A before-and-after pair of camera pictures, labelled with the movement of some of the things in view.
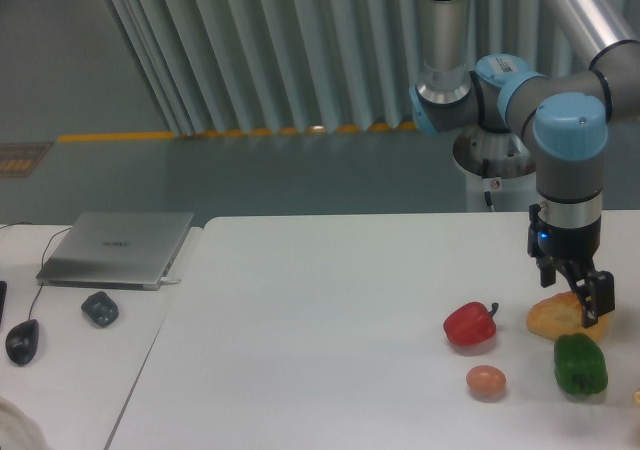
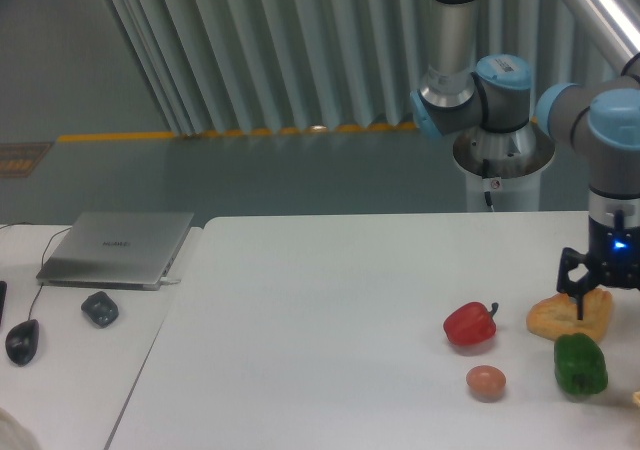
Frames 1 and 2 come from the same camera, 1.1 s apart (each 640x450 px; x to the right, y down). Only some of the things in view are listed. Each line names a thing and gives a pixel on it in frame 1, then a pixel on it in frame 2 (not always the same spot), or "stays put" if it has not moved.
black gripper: x=571 y=249 -> x=613 y=259
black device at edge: x=3 y=295 stays put
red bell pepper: x=470 y=323 stays put
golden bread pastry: x=561 y=314 stays put
